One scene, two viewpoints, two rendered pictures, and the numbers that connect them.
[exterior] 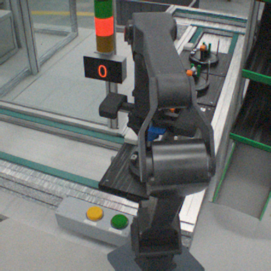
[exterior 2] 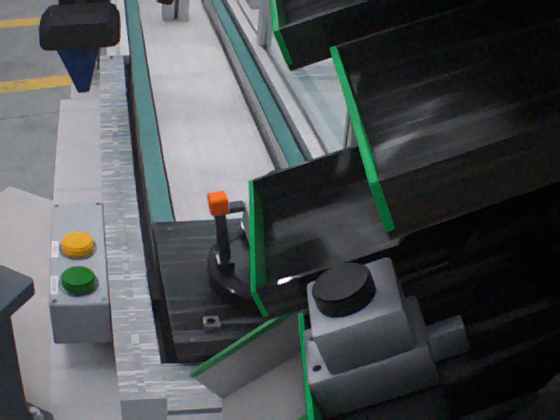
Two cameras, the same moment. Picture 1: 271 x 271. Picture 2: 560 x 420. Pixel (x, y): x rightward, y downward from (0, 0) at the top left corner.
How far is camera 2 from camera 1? 0.73 m
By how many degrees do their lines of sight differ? 44
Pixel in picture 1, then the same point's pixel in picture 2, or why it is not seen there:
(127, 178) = (200, 252)
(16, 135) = (219, 115)
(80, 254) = (28, 307)
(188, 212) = (183, 381)
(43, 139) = (241, 143)
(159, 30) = not seen: outside the picture
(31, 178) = (111, 154)
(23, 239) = (19, 233)
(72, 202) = (88, 213)
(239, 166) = not seen: hidden behind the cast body
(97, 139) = not seen: hidden behind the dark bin
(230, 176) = (287, 368)
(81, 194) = (116, 217)
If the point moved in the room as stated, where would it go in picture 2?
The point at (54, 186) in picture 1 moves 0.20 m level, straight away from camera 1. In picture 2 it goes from (111, 182) to (210, 134)
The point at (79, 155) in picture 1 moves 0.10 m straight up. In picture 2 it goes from (242, 196) to (247, 132)
